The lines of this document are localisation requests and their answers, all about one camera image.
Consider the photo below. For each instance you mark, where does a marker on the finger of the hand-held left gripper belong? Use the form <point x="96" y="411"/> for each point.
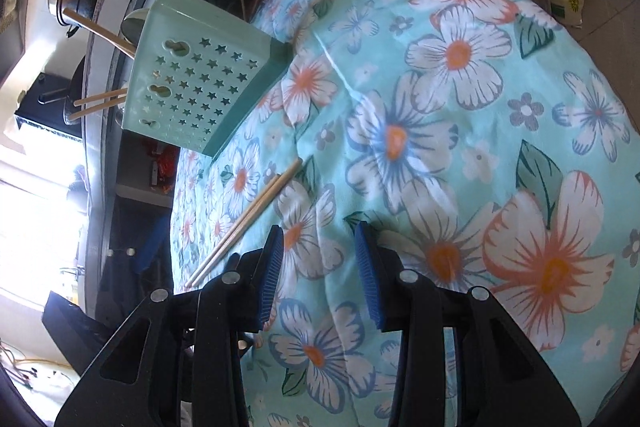
<point x="120" y="272"/>

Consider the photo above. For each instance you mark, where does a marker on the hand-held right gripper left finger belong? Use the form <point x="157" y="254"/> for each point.
<point x="269" y="277"/>

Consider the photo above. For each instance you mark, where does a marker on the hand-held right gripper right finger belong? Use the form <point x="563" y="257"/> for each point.
<point x="369" y="277"/>

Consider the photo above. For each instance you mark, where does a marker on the light bamboo chopstick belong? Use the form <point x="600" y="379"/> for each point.
<point x="247" y="221"/>
<point x="100" y="109"/>
<point x="232" y="230"/>
<point x="100" y="97"/>
<point x="95" y="29"/>

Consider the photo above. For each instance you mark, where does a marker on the white soup spoon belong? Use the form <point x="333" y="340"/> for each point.
<point x="132" y="27"/>

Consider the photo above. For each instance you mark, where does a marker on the green plastic utensil holder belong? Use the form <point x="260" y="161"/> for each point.
<point x="180" y="12"/>

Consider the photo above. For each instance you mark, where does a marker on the concrete kitchen counter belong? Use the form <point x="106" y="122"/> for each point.
<point x="95" y="187"/>

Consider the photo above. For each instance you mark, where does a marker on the red food packets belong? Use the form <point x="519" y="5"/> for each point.
<point x="162" y="169"/>

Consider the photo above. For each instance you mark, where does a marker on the floral blanket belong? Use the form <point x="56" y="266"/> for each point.
<point x="450" y="132"/>

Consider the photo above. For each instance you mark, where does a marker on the black wok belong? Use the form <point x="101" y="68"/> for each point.
<point x="55" y="92"/>

